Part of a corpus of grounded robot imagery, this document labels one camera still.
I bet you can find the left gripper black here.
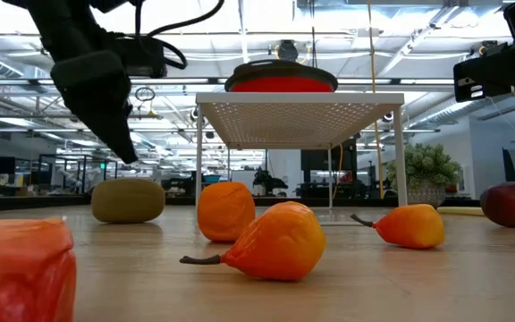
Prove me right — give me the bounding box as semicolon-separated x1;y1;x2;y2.
27;0;139;165

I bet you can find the brown toy kiwi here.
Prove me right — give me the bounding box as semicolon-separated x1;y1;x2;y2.
90;177;166;225

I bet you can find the dark red toy plum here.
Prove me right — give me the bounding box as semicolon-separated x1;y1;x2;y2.
479;181;515;229

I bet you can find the orange toy mandarin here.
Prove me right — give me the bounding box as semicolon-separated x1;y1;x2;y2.
197;181;257;244

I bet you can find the small orange toy pear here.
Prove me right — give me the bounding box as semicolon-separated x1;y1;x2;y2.
179;200;327;283
350;203;446;250
0;217;78;322

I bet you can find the red collapsible bowl grey rim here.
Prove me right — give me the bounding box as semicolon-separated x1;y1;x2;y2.
224;59;339;94

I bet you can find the green artificial potted plant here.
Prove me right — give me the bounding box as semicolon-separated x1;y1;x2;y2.
385;142;462;210

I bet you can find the white perforated metal shelf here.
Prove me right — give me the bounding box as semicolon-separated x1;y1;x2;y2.
194;91;409;225

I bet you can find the black cabinet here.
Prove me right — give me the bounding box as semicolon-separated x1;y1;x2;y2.
300;139;358;200

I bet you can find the black ceiling cable reel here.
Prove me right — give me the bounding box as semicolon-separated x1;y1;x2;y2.
478;39;502;57
276;38;300;63

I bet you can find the hanging black cable loop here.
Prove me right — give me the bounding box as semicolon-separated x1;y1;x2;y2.
133;85;158;118

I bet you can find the black workstation frame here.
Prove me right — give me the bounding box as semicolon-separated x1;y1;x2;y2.
38;154;119;196

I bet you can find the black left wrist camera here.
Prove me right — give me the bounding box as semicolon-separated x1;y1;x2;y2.
113;35;169;80

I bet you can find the black camera cable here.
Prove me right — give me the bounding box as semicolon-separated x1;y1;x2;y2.
134;0;226;72

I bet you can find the black aluminium table frame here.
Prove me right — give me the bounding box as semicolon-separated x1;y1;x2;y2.
0;194;482;214

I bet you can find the knife with wooden handle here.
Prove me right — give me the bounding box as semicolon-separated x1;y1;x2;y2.
435;206;485;217

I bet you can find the thin yellow cable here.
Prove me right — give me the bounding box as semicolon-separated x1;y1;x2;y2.
332;142;345;200

